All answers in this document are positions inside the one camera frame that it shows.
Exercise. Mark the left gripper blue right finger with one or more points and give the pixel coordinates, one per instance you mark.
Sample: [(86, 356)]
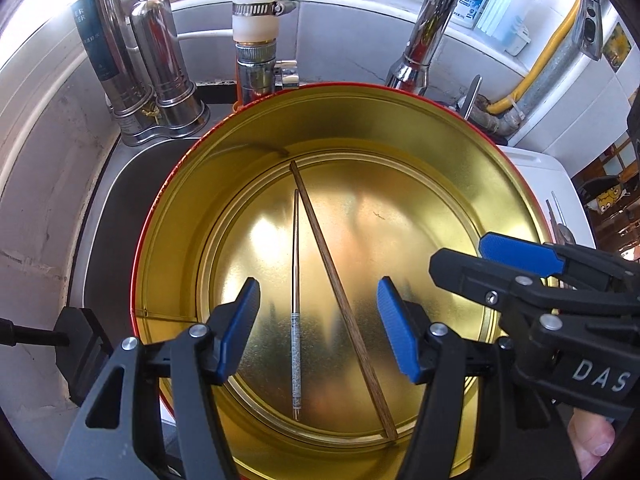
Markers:
[(402, 333)]

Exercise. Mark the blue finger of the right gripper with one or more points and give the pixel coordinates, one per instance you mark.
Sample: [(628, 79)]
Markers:
[(539, 259)]

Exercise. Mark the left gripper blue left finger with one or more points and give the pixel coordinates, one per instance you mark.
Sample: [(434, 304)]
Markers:
[(241, 315)]

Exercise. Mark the metal chopstick patterned handle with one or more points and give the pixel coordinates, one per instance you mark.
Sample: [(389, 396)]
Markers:
[(296, 348)]

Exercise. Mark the brown wooden chopstick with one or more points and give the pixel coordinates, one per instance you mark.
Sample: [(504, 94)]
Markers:
[(356, 339)]

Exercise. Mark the steel spoon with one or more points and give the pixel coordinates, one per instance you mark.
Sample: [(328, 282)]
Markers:
[(563, 232)]

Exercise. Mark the chrome kitchen faucet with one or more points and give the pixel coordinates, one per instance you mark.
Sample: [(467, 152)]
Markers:
[(411, 72)]

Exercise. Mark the person right hand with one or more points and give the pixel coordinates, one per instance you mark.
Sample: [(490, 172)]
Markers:
[(592, 436)]

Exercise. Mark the white cutting board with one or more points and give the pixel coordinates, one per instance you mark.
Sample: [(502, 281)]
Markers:
[(554, 191)]

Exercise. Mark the red gold round tin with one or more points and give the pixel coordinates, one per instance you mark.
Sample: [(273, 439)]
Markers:
[(317, 194)]

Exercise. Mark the white refrigerator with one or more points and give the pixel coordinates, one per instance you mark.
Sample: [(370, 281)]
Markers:
[(587, 111)]

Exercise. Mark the grey metal pipe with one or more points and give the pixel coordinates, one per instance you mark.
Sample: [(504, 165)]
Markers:
[(580, 33)]

